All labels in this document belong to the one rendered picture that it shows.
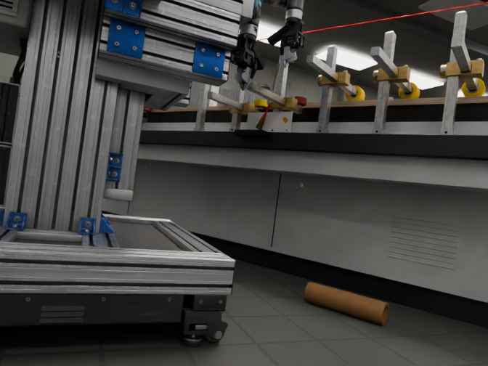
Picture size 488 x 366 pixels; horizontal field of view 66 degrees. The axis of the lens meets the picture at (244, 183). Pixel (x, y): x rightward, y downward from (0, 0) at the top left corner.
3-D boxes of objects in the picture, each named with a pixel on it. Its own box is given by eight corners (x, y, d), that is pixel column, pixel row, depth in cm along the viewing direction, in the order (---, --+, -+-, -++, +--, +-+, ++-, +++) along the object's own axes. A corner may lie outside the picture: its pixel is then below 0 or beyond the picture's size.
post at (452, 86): (450, 139, 137) (466, 9, 137) (440, 139, 139) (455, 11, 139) (452, 141, 139) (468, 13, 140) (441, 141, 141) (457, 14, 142)
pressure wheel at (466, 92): (478, 73, 152) (457, 85, 156) (488, 89, 150) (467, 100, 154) (479, 78, 157) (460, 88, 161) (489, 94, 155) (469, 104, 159)
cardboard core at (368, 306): (383, 304, 130) (305, 282, 148) (380, 327, 130) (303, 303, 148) (390, 301, 136) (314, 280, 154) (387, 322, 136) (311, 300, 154)
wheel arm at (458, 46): (462, 46, 115) (464, 34, 115) (449, 47, 117) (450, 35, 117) (478, 91, 155) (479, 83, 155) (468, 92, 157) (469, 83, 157)
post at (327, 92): (321, 151, 166) (335, 43, 167) (314, 151, 169) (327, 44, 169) (324, 152, 169) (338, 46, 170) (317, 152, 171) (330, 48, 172)
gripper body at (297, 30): (295, 43, 168) (298, 16, 168) (279, 45, 173) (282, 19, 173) (303, 49, 174) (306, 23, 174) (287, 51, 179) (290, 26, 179)
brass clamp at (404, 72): (406, 78, 146) (407, 65, 147) (371, 80, 155) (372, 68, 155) (409, 83, 151) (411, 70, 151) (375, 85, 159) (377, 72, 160)
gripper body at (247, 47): (229, 64, 152) (232, 34, 152) (242, 70, 159) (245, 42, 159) (244, 62, 147) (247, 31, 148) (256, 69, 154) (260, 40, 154)
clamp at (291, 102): (291, 107, 177) (293, 96, 177) (267, 107, 185) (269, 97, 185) (297, 110, 181) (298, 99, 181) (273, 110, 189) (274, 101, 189)
